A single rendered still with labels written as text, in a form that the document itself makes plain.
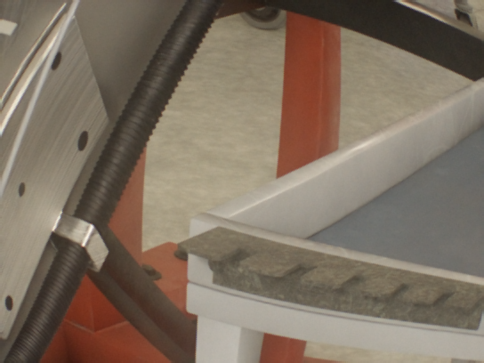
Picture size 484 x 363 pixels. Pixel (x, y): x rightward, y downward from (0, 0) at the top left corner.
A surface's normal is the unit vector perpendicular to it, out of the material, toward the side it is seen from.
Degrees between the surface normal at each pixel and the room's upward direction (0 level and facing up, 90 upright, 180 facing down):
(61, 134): 90
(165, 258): 0
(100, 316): 90
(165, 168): 0
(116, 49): 90
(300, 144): 90
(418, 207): 0
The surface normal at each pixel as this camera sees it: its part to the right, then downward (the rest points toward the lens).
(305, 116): -0.52, 0.23
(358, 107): 0.08, -0.94
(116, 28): 0.85, 0.23
